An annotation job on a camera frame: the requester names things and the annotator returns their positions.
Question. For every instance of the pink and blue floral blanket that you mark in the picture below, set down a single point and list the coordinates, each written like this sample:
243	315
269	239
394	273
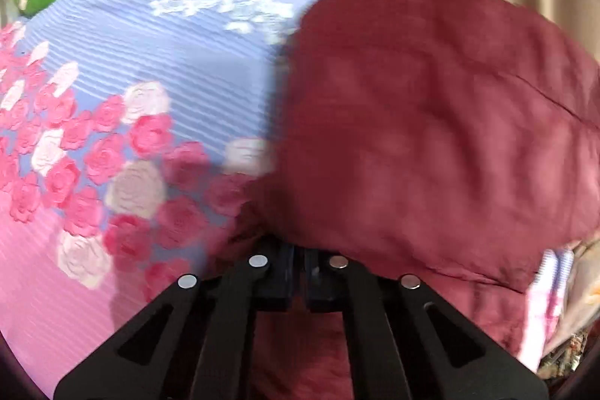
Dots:
140	76

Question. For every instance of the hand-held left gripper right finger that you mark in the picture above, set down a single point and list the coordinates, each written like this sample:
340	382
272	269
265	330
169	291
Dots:
323	287

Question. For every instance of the maroon garment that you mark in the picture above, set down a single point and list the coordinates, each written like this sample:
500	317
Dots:
422	123

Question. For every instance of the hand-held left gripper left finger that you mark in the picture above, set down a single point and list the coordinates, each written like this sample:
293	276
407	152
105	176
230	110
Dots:
276	283

